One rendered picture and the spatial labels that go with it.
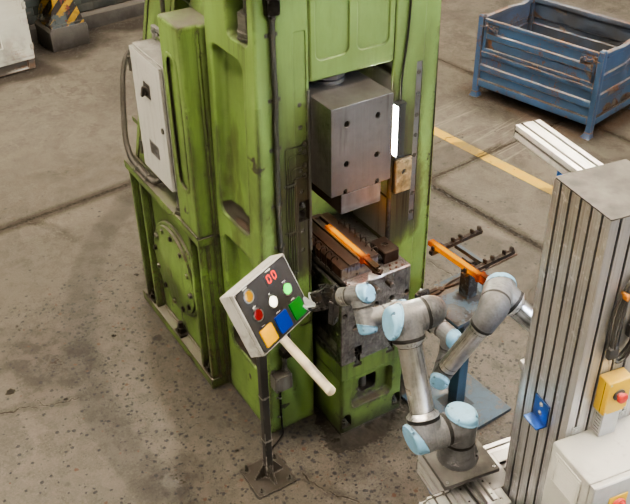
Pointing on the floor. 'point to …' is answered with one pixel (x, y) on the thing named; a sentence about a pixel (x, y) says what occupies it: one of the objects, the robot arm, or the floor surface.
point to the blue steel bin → (562, 60)
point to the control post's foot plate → (262, 487)
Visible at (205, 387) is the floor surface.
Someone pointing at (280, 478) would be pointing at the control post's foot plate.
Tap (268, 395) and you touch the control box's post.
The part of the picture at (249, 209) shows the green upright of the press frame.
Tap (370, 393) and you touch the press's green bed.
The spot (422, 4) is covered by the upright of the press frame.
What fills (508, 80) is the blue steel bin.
